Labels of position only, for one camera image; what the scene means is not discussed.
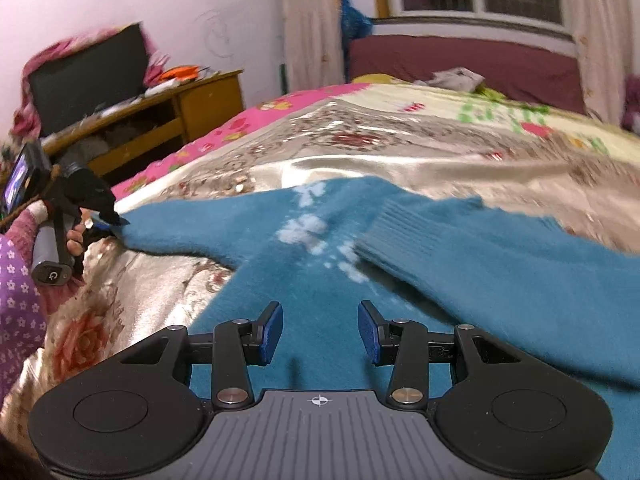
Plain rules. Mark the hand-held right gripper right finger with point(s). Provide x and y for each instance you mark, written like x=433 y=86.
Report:
x=371 y=332

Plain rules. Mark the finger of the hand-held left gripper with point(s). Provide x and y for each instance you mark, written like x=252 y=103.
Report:
x=107 y=219

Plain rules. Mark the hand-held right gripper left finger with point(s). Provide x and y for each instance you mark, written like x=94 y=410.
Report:
x=269 y=332

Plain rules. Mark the blue knit sweater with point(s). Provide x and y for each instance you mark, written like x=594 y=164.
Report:
x=450 y=270

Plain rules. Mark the person's left hand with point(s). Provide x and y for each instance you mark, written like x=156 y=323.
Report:
x=75 y=246

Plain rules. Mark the grey fuzzy cloth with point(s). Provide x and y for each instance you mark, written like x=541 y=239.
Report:
x=100 y=142

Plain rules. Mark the black television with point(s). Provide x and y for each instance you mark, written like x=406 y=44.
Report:
x=85 y=80

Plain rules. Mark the person's purple floral garment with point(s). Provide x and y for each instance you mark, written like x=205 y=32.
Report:
x=17 y=305

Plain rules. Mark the pink cloth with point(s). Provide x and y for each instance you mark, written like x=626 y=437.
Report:
x=50 y=52

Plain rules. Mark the pink and cream floral bedsheet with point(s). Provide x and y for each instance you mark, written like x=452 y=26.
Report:
x=225 y=135

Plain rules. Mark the orange object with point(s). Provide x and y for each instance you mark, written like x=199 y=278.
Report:
x=177 y=73

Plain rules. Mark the wooden cabinet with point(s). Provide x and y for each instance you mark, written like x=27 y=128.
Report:
x=210 y=100

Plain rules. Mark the floral satin blanket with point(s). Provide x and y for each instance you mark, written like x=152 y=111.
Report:
x=375 y=160

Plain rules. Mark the grey white cloth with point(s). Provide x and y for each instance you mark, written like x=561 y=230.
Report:
x=457 y=79

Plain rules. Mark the cream curtain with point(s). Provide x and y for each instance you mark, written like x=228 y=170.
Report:
x=310 y=25
x=605 y=35

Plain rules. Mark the maroon headboard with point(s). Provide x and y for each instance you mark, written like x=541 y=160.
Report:
x=450 y=57

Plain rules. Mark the blue plush toy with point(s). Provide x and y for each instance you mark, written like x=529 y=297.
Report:
x=354 y=20

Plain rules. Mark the purple plush toy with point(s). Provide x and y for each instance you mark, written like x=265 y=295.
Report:
x=633 y=105

